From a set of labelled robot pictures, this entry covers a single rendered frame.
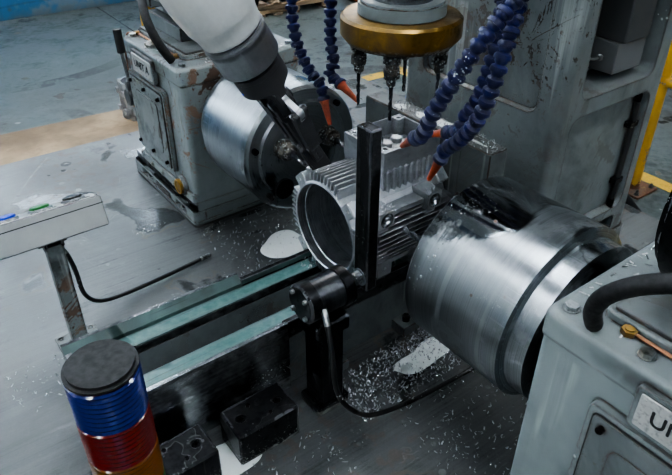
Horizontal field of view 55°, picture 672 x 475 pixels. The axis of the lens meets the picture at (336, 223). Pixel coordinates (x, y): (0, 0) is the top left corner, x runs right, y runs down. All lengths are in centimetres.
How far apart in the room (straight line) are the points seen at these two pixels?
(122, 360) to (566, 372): 44
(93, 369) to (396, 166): 61
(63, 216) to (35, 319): 30
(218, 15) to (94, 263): 73
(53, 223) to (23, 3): 556
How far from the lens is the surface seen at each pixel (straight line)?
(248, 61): 88
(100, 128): 367
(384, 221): 99
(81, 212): 107
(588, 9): 103
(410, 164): 104
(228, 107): 123
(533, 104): 110
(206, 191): 143
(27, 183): 178
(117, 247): 145
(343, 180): 100
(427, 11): 94
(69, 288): 114
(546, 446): 81
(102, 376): 55
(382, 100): 118
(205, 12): 83
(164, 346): 104
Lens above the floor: 159
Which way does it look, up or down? 33 degrees down
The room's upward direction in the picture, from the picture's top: straight up
